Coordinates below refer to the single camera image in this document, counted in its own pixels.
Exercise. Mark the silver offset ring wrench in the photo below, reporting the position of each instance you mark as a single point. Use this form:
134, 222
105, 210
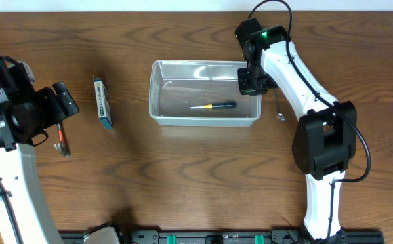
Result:
280, 115

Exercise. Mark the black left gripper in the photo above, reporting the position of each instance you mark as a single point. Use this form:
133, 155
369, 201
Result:
65, 98

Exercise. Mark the clear plastic container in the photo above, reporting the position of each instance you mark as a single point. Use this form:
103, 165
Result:
176, 85

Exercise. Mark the blue white small box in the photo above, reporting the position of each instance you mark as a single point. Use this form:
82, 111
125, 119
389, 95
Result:
102, 101

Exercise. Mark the small yellow black screwdriver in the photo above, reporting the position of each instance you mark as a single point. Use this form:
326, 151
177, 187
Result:
223, 105

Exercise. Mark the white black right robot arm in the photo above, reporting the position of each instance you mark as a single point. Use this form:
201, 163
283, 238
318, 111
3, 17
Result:
324, 140

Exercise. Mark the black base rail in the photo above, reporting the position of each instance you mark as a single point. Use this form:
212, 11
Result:
276, 235

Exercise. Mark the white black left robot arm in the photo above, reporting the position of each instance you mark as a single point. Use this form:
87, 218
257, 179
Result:
24, 114

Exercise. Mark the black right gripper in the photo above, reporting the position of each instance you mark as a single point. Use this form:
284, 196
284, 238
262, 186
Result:
251, 86

